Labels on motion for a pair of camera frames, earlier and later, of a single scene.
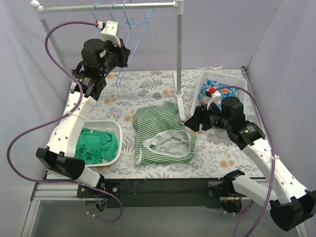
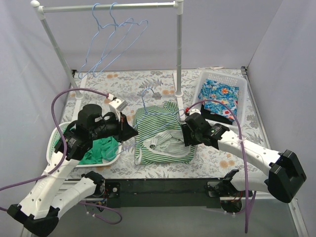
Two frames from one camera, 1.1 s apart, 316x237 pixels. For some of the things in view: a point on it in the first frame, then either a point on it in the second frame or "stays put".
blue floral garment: [225, 92] stays put
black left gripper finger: [122, 55] → [126, 131]
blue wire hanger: [136, 32] → [108, 156]
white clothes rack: [177, 5] stays put
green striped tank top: [161, 137] stays put
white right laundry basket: [241, 84] stays put
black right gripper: [204, 119] → [187, 136]
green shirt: [96, 145] stays put
